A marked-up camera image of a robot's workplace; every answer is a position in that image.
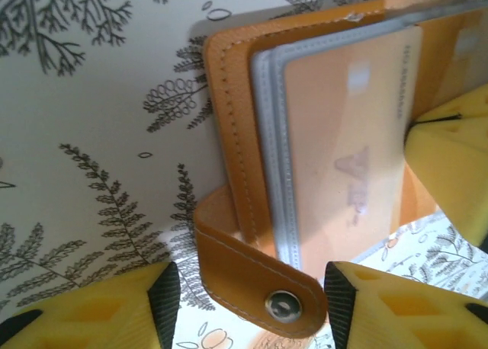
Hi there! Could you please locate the orange leather card holder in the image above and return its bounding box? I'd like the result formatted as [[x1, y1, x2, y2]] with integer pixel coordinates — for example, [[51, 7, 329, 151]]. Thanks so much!
[[192, 0, 488, 337]]

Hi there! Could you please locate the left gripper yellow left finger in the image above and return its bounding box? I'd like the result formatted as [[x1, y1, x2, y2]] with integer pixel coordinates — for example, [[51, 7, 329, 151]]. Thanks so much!
[[0, 260, 181, 349]]

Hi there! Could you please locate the orange credit card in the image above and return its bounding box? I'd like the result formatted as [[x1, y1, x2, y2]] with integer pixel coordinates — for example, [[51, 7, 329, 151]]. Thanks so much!
[[419, 11, 488, 112], [281, 24, 425, 276]]

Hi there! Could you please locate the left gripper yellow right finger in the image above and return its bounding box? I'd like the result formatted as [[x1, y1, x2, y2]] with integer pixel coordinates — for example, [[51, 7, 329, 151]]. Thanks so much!
[[323, 260, 488, 349]]

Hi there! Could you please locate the floral patterned table cover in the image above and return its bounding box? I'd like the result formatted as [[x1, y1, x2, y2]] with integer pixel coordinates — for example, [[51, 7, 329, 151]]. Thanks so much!
[[0, 0, 488, 349]]

